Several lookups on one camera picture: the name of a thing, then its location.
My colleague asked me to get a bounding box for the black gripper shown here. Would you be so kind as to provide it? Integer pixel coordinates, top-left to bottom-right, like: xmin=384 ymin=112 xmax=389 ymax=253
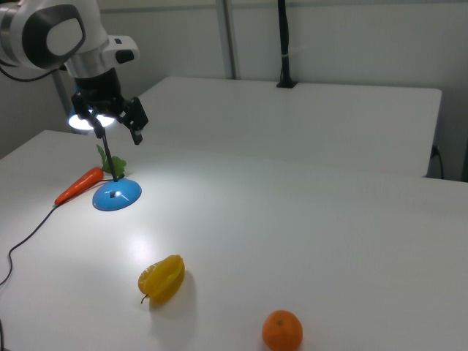
xmin=71 ymin=67 xmax=150 ymax=146

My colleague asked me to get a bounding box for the blue gooseneck desk lamp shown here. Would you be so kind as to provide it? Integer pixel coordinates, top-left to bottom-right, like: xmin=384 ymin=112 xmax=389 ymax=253
xmin=68 ymin=78 xmax=143 ymax=212

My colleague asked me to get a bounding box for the orange toy carrot with leaves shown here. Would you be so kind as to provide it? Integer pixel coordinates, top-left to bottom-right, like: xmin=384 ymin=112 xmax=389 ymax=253
xmin=54 ymin=143 xmax=127 ymax=206

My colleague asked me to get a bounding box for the yellow toy starfruit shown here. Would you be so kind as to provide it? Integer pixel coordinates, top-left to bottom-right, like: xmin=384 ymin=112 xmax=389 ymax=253
xmin=137 ymin=254 xmax=186 ymax=306

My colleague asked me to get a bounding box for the white side table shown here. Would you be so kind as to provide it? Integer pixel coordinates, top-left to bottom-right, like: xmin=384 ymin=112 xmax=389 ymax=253
xmin=135 ymin=75 xmax=444 ymax=179

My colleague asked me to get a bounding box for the orange toy mandarin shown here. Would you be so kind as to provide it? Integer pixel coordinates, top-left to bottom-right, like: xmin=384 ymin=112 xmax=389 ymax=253
xmin=261 ymin=309 xmax=304 ymax=351

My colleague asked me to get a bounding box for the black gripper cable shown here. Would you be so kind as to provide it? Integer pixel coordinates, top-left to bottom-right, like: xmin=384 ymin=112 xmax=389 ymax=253
xmin=0 ymin=60 xmax=67 ymax=83

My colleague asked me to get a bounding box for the grey partition post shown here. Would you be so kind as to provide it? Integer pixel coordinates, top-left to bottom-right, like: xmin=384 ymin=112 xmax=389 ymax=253
xmin=215 ymin=0 xmax=243 ymax=80

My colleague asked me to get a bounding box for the dark lamp power cable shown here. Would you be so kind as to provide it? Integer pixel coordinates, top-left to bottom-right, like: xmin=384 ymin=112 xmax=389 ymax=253
xmin=0 ymin=203 xmax=61 ymax=288

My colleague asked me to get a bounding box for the black clamp camera stand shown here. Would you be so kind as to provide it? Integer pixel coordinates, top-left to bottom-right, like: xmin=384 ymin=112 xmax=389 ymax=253
xmin=275 ymin=0 xmax=299 ymax=90

